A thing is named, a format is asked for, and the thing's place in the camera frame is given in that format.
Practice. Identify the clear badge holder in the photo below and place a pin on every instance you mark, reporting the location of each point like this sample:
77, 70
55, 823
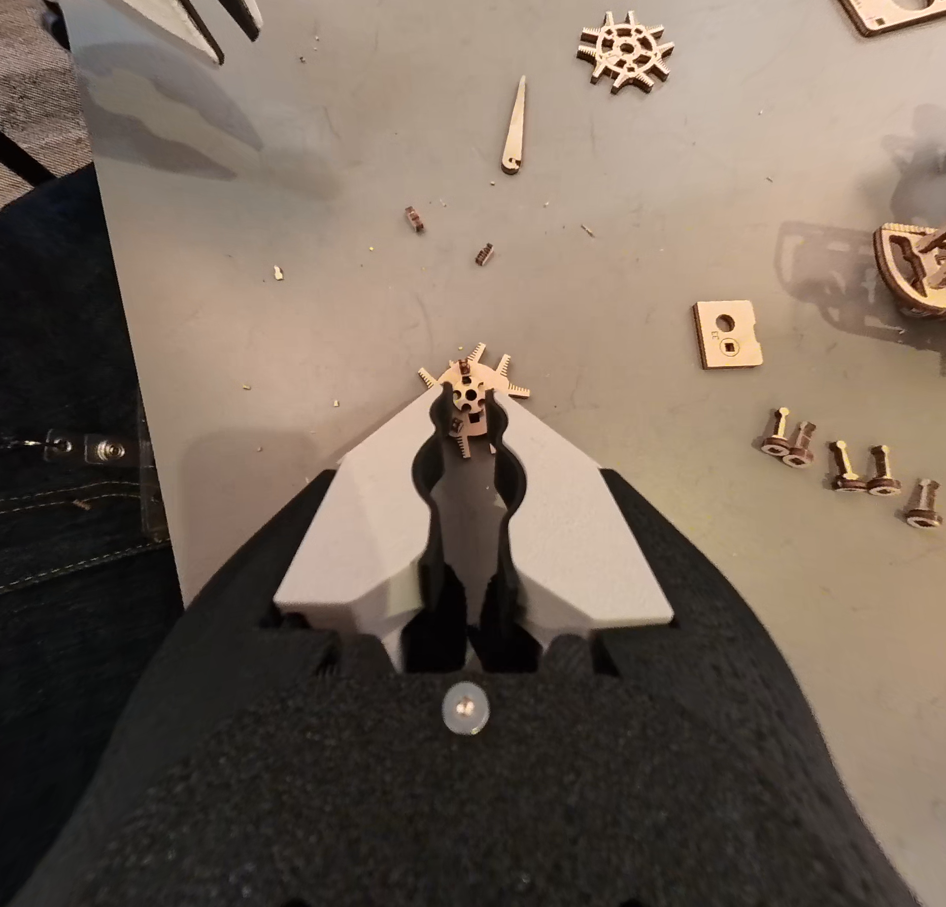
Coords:
111, 449

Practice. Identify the square wooden plate with holes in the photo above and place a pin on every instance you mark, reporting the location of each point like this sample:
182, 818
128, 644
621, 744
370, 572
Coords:
748, 353

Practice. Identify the person's dark jeans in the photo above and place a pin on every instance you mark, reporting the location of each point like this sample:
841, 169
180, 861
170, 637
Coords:
74, 330

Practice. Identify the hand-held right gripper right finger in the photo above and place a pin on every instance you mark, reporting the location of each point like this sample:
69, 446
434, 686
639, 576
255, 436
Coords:
591, 545

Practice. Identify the grey desk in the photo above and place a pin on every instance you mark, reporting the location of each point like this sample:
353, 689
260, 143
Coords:
665, 220

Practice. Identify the wooden spoked gear with hub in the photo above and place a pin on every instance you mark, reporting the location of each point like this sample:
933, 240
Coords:
449, 375

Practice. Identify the small wooden toothed piece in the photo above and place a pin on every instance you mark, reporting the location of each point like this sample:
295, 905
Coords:
415, 220
484, 255

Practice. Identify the small wooden peg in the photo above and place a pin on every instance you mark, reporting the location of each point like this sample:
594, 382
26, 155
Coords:
846, 475
776, 434
924, 508
800, 449
883, 475

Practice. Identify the pointed wooden stick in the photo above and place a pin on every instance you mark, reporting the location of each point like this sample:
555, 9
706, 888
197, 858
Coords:
515, 131

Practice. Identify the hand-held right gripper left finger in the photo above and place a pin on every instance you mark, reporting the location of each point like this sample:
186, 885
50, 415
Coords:
347, 545

